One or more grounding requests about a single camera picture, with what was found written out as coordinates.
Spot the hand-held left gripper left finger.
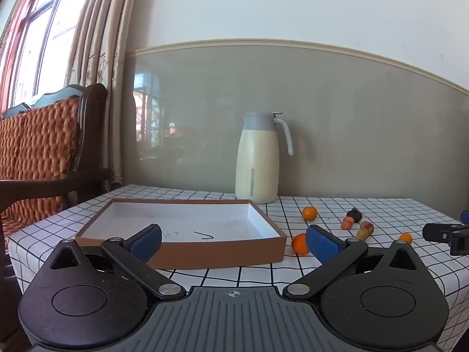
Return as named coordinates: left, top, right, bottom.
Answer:
left=41, top=223, right=187, bottom=300

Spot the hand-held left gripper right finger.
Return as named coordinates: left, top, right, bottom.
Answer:
left=283, top=224, right=426, bottom=300

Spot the brown cardboard tray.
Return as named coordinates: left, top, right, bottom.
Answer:
left=74, top=198, right=287, bottom=270

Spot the white checked tablecloth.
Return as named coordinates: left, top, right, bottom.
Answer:
left=7, top=184, right=469, bottom=352

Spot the cream thermos jug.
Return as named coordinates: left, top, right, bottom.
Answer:
left=235, top=111, right=294, bottom=204

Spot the dark wooden armchair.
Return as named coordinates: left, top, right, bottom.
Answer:
left=0, top=83, right=113, bottom=287

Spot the orange woven chair cushion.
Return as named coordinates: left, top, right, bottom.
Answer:
left=0, top=97, right=82, bottom=229

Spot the blue cushion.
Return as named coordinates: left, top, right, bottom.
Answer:
left=0, top=84, right=87, bottom=119

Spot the beige patterned curtain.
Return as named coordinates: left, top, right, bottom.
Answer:
left=63, top=0, right=158, bottom=192

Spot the red framed window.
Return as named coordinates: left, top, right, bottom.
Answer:
left=0, top=0, right=108, bottom=118

